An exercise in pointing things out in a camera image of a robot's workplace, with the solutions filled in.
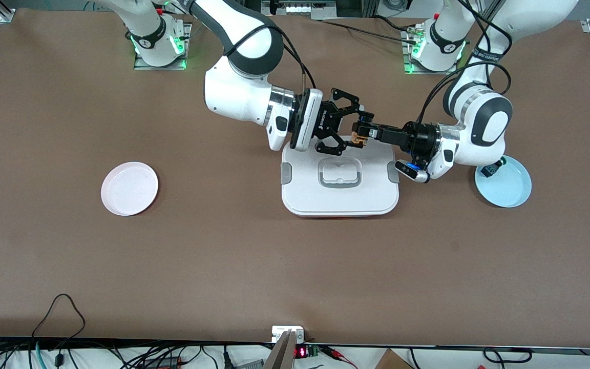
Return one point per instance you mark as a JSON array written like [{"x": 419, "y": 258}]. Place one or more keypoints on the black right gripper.
[{"x": 327, "y": 122}]

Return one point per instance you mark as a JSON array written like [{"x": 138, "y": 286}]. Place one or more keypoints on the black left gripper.
[{"x": 417, "y": 137}]

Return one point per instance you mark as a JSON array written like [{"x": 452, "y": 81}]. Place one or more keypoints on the orange push-button switch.
[{"x": 360, "y": 139}]

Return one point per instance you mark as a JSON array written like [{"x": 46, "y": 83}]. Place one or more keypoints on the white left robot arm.
[{"x": 484, "y": 123}]

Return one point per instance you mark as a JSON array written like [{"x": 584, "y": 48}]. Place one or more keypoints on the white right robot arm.
[{"x": 233, "y": 92}]

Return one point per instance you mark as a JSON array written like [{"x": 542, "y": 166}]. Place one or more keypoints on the small blue black object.
[{"x": 489, "y": 170}]

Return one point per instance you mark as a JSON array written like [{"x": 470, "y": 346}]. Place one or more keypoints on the light blue round plate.
[{"x": 507, "y": 192}]

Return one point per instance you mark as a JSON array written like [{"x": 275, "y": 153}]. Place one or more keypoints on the small white mounting block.
[{"x": 280, "y": 332}]

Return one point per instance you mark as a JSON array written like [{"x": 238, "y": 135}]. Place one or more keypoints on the red clip lead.
[{"x": 340, "y": 354}]

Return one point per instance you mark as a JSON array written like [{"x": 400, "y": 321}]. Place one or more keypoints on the red LED display board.
[{"x": 301, "y": 352}]

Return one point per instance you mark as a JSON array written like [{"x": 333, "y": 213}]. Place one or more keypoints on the brown cardboard piece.
[{"x": 392, "y": 361}]

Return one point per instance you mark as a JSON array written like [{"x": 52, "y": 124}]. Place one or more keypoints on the pink round plate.
[{"x": 128, "y": 188}]

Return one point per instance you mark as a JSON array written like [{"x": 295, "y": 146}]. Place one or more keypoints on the grey upright bar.
[{"x": 280, "y": 353}]

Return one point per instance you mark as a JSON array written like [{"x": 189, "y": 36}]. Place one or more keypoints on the black power adapter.
[{"x": 164, "y": 363}]

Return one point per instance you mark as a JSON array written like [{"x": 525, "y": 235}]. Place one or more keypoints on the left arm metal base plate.
[{"x": 430, "y": 71}]

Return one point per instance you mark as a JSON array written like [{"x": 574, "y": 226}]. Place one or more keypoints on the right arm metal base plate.
[{"x": 144, "y": 65}]

